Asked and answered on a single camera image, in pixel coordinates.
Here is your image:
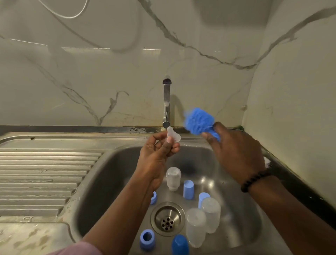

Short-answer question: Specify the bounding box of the person's left hand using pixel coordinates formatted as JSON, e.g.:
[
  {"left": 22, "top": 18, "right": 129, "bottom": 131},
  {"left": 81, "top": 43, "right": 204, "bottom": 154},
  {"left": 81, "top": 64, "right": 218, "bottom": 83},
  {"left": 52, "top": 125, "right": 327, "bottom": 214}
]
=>
[{"left": 135, "top": 130, "right": 181, "bottom": 190}]

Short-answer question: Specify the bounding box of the person's right hand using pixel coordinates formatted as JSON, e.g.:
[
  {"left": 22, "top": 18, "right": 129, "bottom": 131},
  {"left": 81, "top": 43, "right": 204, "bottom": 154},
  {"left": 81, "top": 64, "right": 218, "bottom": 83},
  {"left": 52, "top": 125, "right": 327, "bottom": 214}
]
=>
[{"left": 201, "top": 122, "right": 268, "bottom": 185}]

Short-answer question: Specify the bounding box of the cartoon print baby bottle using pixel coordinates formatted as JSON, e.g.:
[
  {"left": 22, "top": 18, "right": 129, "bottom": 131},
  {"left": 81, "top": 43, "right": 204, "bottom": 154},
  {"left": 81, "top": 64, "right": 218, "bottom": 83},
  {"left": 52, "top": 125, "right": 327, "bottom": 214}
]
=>
[{"left": 166, "top": 166, "right": 182, "bottom": 192}]

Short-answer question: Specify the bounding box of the clear silicone teat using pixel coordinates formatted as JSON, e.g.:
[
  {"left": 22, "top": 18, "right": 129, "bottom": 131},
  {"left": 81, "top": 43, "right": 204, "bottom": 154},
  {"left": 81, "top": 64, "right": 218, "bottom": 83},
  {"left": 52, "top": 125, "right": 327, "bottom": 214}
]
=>
[{"left": 166, "top": 126, "right": 182, "bottom": 144}]

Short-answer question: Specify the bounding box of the blue cylindrical bottle cap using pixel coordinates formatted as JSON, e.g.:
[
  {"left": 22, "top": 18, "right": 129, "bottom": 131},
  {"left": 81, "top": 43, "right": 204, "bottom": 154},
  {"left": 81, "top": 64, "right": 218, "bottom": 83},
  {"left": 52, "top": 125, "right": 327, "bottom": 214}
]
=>
[
  {"left": 198, "top": 192, "right": 211, "bottom": 209},
  {"left": 183, "top": 180, "right": 195, "bottom": 200}
]

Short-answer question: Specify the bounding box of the translucent bottle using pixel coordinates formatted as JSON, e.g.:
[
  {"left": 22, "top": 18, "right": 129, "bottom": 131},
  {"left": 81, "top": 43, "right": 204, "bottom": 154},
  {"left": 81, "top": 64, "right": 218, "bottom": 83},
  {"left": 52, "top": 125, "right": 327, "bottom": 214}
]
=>
[
  {"left": 185, "top": 207, "right": 208, "bottom": 248},
  {"left": 201, "top": 197, "right": 222, "bottom": 234}
]

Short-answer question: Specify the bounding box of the translucent bottle front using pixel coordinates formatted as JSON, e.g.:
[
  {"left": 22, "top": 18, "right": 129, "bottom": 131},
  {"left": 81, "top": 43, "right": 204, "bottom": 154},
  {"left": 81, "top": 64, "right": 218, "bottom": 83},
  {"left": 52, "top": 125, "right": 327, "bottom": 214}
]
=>
[{"left": 185, "top": 207, "right": 208, "bottom": 248}]

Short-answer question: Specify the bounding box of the dark blue dome cap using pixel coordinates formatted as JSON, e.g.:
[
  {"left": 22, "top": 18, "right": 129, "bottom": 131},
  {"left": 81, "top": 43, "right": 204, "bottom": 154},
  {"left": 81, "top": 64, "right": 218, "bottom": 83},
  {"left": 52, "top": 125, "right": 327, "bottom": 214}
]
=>
[{"left": 172, "top": 234, "right": 190, "bottom": 255}]

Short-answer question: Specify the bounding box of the person's right forearm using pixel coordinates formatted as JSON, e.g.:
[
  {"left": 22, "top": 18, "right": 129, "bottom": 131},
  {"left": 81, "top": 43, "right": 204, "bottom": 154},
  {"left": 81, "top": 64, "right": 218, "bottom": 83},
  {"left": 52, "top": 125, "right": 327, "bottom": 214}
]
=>
[{"left": 247, "top": 171, "right": 336, "bottom": 255}]

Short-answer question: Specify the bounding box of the person's left forearm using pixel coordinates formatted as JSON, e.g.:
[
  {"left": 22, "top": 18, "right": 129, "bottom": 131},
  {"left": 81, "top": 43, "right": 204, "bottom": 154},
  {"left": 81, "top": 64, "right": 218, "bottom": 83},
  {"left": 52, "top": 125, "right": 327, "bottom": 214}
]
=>
[{"left": 81, "top": 176, "right": 158, "bottom": 255}]

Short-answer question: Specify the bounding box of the chrome sink faucet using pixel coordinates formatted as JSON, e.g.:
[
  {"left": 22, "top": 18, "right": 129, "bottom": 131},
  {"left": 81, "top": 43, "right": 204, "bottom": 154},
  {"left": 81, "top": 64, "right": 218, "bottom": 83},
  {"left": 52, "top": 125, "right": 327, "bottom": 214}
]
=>
[{"left": 162, "top": 78, "right": 173, "bottom": 129}]

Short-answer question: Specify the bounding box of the metal sink drain strainer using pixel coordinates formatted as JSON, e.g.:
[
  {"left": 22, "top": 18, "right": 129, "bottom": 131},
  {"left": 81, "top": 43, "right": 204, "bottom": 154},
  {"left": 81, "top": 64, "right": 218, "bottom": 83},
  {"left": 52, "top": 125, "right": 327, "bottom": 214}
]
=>
[{"left": 150, "top": 202, "right": 186, "bottom": 236}]

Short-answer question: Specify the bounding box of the stainless steel sink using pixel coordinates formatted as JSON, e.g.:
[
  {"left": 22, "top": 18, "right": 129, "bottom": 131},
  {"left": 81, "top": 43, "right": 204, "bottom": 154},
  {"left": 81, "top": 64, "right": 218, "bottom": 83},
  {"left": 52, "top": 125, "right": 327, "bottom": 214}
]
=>
[{"left": 0, "top": 131, "right": 292, "bottom": 255}]

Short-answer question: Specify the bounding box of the pink shirt sleeve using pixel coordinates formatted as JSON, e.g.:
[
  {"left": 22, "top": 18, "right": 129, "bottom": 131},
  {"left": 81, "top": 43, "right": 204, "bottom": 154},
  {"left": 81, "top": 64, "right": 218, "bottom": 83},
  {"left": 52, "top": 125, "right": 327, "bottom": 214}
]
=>
[{"left": 47, "top": 241, "right": 103, "bottom": 255}]

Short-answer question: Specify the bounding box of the black bead bracelet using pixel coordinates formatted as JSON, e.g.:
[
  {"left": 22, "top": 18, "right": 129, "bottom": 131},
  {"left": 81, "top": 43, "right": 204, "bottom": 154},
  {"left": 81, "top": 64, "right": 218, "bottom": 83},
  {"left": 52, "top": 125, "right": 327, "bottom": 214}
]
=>
[{"left": 240, "top": 168, "right": 274, "bottom": 193}]

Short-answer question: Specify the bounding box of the white cable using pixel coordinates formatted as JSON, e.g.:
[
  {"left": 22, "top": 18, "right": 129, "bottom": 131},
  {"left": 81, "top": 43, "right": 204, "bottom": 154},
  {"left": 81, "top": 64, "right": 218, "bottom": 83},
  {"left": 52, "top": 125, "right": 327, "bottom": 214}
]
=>
[{"left": 37, "top": 0, "right": 90, "bottom": 20}]

